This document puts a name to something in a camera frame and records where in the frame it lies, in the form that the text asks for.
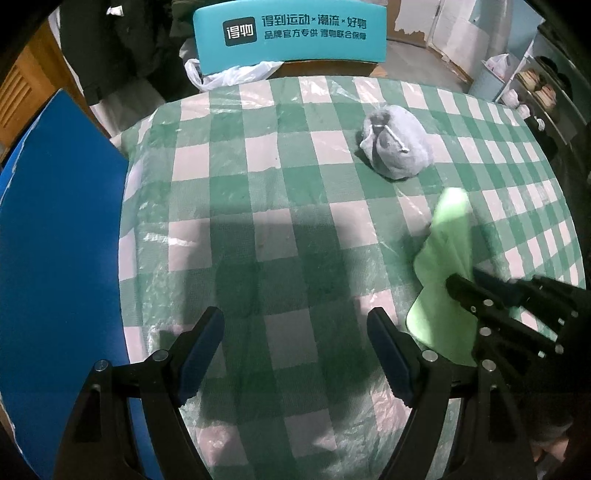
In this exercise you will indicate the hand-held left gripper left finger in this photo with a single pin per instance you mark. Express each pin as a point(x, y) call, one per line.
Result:
point(203, 350)

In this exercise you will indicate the shoe rack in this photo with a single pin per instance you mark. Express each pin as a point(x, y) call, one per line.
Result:
point(554, 106)

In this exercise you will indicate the light blue bin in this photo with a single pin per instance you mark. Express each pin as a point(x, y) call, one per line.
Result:
point(489, 83)

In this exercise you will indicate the blue cardboard box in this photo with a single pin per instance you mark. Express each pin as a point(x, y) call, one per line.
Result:
point(60, 254)

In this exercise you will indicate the wooden louvred wardrobe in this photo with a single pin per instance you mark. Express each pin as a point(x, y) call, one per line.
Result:
point(18, 87)

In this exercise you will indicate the green checked tablecloth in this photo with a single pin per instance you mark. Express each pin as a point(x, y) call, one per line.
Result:
point(277, 207)

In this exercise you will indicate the black hanging jacket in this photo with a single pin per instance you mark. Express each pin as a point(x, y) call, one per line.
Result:
point(120, 41)

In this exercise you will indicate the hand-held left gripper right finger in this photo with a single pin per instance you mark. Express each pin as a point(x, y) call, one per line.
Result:
point(390, 355)

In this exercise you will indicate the teal cardboard box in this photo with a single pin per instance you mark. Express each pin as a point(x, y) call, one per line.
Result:
point(291, 50)

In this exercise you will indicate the light green cloth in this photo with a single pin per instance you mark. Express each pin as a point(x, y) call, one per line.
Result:
point(443, 249)

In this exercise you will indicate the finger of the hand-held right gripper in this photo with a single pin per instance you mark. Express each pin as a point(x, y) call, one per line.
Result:
point(501, 287)
point(464, 288)

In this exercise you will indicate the small white plastic bag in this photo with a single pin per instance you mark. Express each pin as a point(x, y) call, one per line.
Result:
point(501, 63)

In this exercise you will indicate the brown cardboard box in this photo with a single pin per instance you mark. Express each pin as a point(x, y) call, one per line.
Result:
point(323, 69)

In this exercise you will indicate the person's right forearm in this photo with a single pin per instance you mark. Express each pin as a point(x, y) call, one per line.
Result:
point(551, 436)

